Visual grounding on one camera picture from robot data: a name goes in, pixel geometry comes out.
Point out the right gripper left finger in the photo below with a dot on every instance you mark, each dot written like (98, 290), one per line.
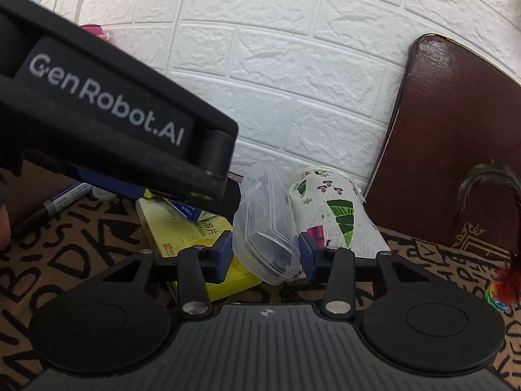
(196, 267)

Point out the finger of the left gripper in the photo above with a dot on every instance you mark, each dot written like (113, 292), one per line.
(228, 205)
(111, 184)

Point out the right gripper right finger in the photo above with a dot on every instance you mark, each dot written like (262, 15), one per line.
(335, 268)

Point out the blue medicine box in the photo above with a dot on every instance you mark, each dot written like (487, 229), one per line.
(192, 214)

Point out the clear plastic container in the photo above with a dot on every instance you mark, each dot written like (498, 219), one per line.
(264, 230)

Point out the person's left hand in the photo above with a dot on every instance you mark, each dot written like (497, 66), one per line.
(5, 228)

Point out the yellow-green medicine box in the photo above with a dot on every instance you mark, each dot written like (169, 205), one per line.
(148, 194)

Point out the black marker pen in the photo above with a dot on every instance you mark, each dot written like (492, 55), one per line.
(51, 207)

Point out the white patterned fabric pouch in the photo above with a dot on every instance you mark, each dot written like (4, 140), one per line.
(328, 205)

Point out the pink thermos bottle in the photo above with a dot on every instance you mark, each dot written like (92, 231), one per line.
(96, 30)

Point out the feather shuttlecock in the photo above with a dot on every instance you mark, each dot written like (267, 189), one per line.
(488, 204)

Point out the dark wooden chair back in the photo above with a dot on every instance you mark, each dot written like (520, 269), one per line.
(453, 110)

